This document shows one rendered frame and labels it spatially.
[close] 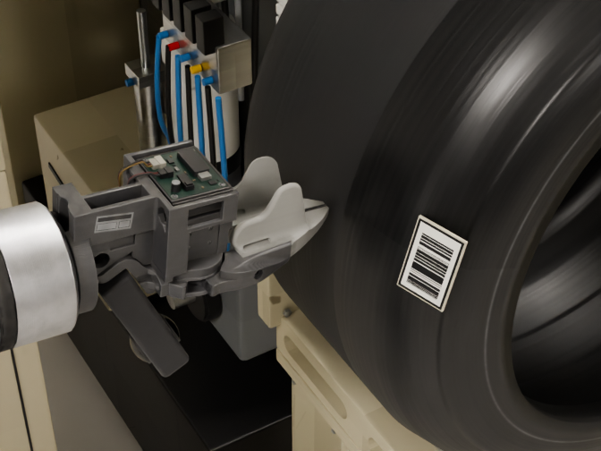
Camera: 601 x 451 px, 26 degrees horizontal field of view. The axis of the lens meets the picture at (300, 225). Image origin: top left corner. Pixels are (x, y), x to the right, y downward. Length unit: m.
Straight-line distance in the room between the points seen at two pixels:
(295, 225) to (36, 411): 1.00
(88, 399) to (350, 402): 1.25
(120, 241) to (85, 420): 1.65
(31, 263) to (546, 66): 0.36
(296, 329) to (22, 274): 0.63
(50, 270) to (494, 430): 0.42
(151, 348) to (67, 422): 1.58
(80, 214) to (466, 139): 0.26
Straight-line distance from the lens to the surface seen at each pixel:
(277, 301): 1.41
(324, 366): 1.37
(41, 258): 0.83
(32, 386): 1.85
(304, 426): 1.78
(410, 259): 0.92
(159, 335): 0.93
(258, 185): 0.95
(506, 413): 1.07
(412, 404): 1.04
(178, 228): 0.86
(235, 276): 0.90
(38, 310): 0.84
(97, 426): 2.50
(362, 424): 1.34
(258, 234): 0.92
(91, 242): 0.86
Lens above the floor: 1.86
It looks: 40 degrees down
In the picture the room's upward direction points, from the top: straight up
